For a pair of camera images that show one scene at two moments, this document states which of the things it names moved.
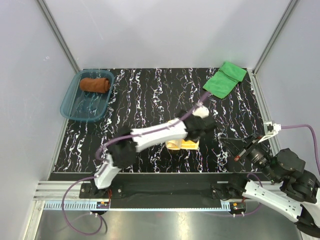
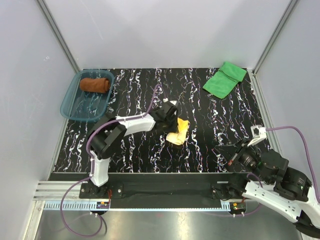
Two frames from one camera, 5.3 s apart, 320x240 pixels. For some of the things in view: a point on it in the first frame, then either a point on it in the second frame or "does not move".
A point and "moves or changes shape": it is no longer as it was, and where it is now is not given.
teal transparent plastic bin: x=87 y=98 does not move
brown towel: x=95 y=85 does not move
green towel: x=222 y=83 does not move
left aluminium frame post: x=57 y=34 does not move
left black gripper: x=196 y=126 → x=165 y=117
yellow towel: x=181 y=144 moves or changes shape
